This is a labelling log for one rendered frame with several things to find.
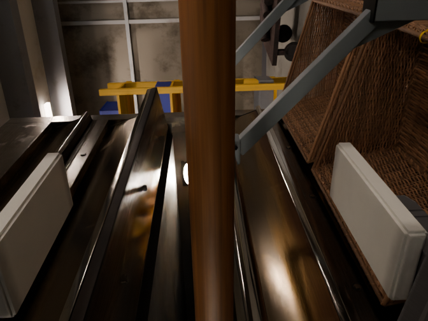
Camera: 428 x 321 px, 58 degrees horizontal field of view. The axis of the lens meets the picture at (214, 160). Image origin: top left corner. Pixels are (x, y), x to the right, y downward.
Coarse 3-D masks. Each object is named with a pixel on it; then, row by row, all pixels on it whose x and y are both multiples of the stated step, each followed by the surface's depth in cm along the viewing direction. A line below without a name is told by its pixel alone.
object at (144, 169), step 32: (160, 128) 160; (128, 160) 109; (160, 160) 147; (128, 192) 97; (128, 224) 92; (96, 256) 74; (128, 256) 87; (96, 288) 67; (128, 288) 83; (96, 320) 65; (128, 320) 79
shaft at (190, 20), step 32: (192, 0) 19; (224, 0) 19; (192, 32) 20; (224, 32) 20; (192, 64) 20; (224, 64) 20; (192, 96) 21; (224, 96) 21; (192, 128) 22; (224, 128) 22; (192, 160) 23; (224, 160) 23; (192, 192) 24; (224, 192) 24; (192, 224) 25; (224, 224) 25; (192, 256) 27; (224, 256) 26; (224, 288) 27; (224, 320) 29
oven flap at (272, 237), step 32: (256, 160) 138; (256, 192) 121; (288, 192) 115; (256, 224) 108; (288, 224) 103; (256, 256) 97; (288, 256) 93; (320, 256) 87; (288, 288) 85; (320, 288) 82; (288, 320) 78; (320, 320) 76
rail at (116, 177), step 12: (144, 108) 148; (132, 132) 127; (120, 168) 105; (108, 192) 95; (108, 204) 90; (96, 228) 82; (96, 240) 78; (84, 264) 72; (84, 276) 69; (72, 288) 67; (72, 300) 64; (72, 312) 62
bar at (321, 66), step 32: (288, 0) 98; (384, 0) 53; (416, 0) 53; (256, 32) 102; (352, 32) 56; (384, 32) 57; (320, 64) 58; (288, 96) 60; (256, 128) 62; (256, 288) 36; (256, 320) 32
